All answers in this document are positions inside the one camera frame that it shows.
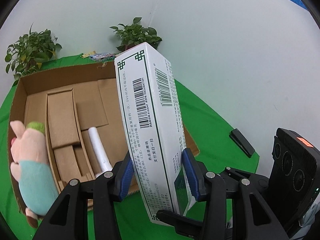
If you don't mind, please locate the pink pig plush toy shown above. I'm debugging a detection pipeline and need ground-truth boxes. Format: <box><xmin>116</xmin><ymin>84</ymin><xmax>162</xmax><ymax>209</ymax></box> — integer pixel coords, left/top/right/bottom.
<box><xmin>10</xmin><ymin>120</ymin><xmax>59</xmax><ymax>228</ymax></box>

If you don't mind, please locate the narrow cardboard insert box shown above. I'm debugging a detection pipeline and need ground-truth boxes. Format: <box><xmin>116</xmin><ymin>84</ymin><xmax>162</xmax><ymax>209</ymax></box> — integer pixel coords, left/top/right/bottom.
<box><xmin>45</xmin><ymin>89</ymin><xmax>95</xmax><ymax>192</ymax></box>

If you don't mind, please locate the white handheld dryer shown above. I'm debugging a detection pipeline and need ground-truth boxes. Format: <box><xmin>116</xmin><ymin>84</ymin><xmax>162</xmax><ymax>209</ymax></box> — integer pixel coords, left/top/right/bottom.
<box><xmin>88</xmin><ymin>127</ymin><xmax>112</xmax><ymax>178</ymax></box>

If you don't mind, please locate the white green medicine box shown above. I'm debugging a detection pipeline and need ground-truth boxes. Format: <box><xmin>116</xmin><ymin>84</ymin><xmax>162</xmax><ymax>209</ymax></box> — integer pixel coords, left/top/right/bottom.
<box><xmin>114</xmin><ymin>43</ymin><xmax>195</xmax><ymax>224</ymax></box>

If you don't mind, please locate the black flat clip object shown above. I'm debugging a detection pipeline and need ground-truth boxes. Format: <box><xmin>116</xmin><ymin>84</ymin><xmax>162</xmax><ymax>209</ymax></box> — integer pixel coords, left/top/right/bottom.
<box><xmin>229</xmin><ymin>128</ymin><xmax>255</xmax><ymax>158</ymax></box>

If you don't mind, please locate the large flat cardboard box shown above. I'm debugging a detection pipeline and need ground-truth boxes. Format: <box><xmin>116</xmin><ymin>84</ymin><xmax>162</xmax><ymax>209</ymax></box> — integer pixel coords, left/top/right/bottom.
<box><xmin>8</xmin><ymin>62</ymin><xmax>194</xmax><ymax>218</ymax></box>

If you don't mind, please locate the left potted plant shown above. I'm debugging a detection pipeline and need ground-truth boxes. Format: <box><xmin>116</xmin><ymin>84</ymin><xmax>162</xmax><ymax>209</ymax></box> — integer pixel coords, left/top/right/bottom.
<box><xmin>4</xmin><ymin>29</ymin><xmax>62</xmax><ymax>83</ymax></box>

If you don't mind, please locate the potted plant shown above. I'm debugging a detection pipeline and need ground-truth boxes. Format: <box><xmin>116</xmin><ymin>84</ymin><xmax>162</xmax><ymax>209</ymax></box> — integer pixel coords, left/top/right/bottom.
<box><xmin>110</xmin><ymin>17</ymin><xmax>163</xmax><ymax>52</ymax></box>
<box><xmin>4</xmin><ymin>29</ymin><xmax>62</xmax><ymax>83</ymax></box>

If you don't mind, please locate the right potted plant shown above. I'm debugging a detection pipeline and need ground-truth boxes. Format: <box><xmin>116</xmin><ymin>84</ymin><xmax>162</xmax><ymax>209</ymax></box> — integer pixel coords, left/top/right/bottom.
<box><xmin>110</xmin><ymin>17</ymin><xmax>163</xmax><ymax>52</ymax></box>

